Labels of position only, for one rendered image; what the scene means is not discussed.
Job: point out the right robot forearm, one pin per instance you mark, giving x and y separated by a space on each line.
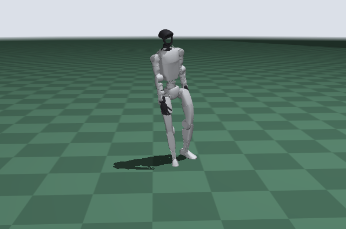
160 91

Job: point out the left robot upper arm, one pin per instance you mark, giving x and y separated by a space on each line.
181 67

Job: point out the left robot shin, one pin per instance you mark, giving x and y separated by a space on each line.
187 135

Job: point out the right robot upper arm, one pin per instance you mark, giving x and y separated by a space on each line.
155 63

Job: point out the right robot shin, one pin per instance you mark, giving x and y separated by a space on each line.
171 143

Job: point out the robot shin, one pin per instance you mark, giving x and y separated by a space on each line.
187 135
171 143

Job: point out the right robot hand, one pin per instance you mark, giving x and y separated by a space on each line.
164 107

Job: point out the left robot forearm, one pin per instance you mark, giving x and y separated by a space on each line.
183 79

